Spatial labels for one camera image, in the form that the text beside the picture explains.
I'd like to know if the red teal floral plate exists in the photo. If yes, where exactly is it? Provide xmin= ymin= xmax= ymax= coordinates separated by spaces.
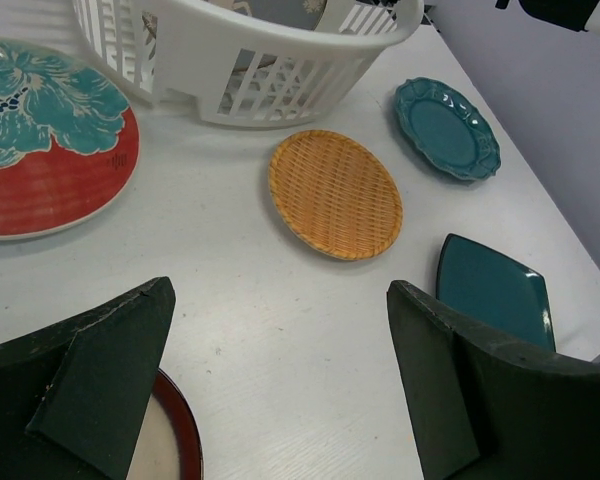
xmin=0 ymin=38 xmax=140 ymax=240

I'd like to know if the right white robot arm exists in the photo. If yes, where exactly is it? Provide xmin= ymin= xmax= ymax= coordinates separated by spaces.
xmin=519 ymin=0 xmax=600 ymax=36

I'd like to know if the white plastic dish bin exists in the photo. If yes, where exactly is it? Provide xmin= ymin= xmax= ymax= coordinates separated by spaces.
xmin=73 ymin=1 xmax=424 ymax=128

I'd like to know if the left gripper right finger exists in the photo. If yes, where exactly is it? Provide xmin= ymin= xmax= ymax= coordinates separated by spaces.
xmin=387 ymin=280 xmax=600 ymax=479

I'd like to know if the dark teal square plate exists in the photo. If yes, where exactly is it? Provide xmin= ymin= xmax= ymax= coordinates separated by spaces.
xmin=435 ymin=233 xmax=556 ymax=351

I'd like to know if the red rimmed cream plate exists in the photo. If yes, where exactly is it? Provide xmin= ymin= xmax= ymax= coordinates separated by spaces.
xmin=127 ymin=370 xmax=204 ymax=480

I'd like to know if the woven bamboo round plate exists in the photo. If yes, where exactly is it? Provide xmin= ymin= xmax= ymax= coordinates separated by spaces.
xmin=267 ymin=130 xmax=403 ymax=261

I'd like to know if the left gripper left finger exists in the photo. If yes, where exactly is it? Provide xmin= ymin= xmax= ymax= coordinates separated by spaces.
xmin=0 ymin=277 xmax=175 ymax=479

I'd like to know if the teal scalloped round plate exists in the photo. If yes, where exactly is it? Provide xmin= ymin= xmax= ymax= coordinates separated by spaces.
xmin=393 ymin=77 xmax=501 ymax=182

